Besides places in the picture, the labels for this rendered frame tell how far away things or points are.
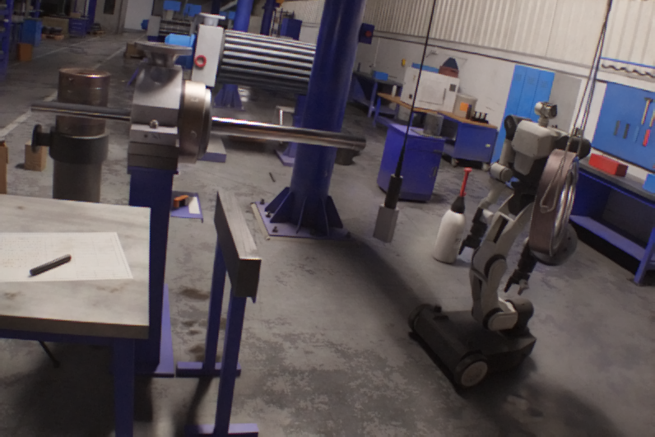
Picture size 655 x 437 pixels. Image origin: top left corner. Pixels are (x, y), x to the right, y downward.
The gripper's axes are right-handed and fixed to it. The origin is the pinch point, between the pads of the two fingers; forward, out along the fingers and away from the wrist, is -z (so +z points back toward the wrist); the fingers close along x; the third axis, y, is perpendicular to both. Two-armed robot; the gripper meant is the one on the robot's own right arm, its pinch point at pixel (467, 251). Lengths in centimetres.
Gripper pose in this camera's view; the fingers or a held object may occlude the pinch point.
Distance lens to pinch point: 299.6
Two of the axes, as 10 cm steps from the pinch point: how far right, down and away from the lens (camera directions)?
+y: 3.3, 3.2, -8.9
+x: -8.7, -2.7, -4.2
